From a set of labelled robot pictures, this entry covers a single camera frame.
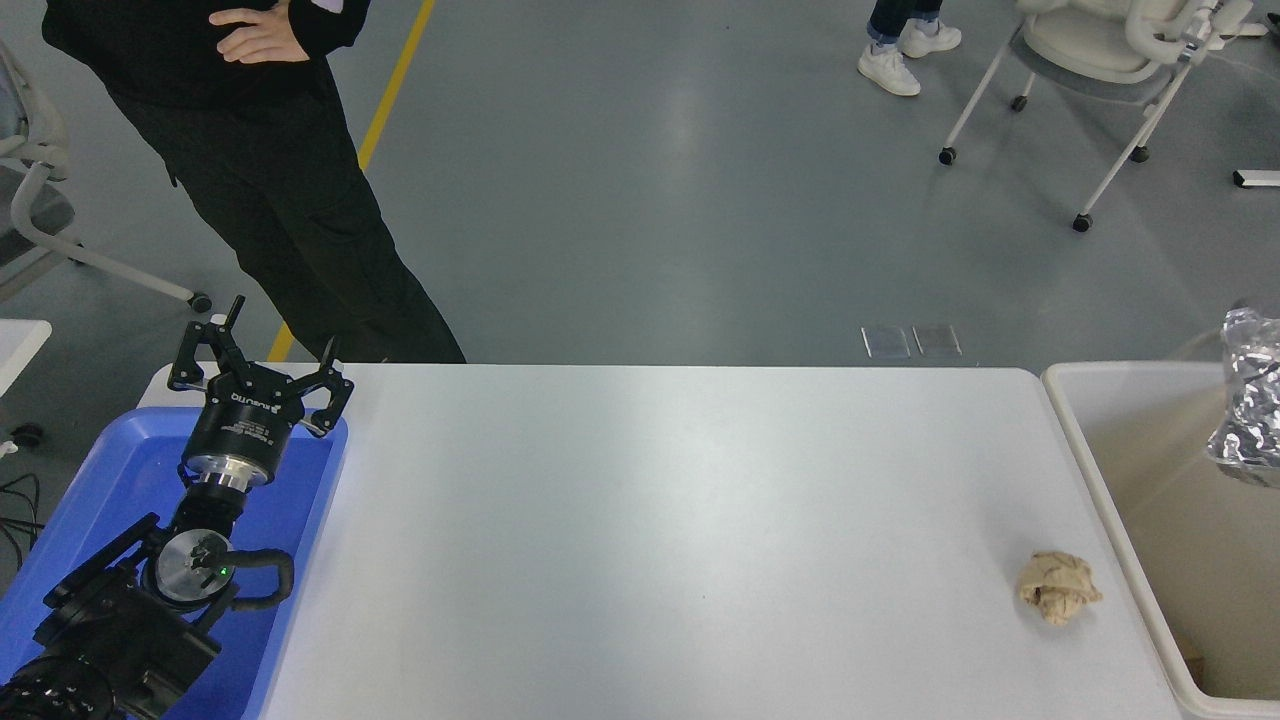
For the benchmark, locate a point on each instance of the crumpled tan paper ball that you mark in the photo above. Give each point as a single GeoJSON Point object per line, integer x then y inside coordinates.
{"type": "Point", "coordinates": [1058, 588]}

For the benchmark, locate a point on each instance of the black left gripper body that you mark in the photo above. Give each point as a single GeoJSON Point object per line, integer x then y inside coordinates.
{"type": "Point", "coordinates": [243, 420]}

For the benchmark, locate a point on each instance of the grey office chair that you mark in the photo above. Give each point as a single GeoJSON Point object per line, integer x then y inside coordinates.
{"type": "Point", "coordinates": [110, 268]}

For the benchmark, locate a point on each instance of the blue plastic tray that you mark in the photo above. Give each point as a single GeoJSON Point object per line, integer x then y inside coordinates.
{"type": "Point", "coordinates": [120, 470]}

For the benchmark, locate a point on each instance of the black caster wheel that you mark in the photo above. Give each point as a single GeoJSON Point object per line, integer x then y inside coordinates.
{"type": "Point", "coordinates": [26, 434]}

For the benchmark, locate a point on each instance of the person's hand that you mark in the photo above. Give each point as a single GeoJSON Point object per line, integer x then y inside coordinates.
{"type": "Point", "coordinates": [265, 40]}

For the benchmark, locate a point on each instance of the tan paper scrap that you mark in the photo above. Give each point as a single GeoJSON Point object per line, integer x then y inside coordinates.
{"type": "Point", "coordinates": [1192, 655]}

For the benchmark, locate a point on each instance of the person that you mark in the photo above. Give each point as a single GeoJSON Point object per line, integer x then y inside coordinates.
{"type": "Point", "coordinates": [290, 200]}
{"type": "Point", "coordinates": [890, 70]}

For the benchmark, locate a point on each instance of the white wheeled chair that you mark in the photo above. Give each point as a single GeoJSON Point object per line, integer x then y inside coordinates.
{"type": "Point", "coordinates": [1090, 40]}

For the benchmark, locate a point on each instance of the small white side table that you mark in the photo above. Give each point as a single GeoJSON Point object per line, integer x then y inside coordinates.
{"type": "Point", "coordinates": [18, 350]}

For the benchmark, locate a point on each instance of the silver foil plate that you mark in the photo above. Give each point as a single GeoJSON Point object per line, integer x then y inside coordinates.
{"type": "Point", "coordinates": [1250, 400]}

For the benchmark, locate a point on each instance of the clear square floor plate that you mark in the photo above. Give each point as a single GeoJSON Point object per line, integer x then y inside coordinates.
{"type": "Point", "coordinates": [936, 340]}
{"type": "Point", "coordinates": [885, 342]}

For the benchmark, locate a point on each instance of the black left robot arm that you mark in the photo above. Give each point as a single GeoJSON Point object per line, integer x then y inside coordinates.
{"type": "Point", "coordinates": [100, 620]}

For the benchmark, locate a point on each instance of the large pale plastic bin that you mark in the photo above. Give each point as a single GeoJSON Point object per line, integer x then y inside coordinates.
{"type": "Point", "coordinates": [1150, 520]}

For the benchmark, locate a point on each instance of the white metal bar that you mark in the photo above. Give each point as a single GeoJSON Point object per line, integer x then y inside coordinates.
{"type": "Point", "coordinates": [1258, 177]}

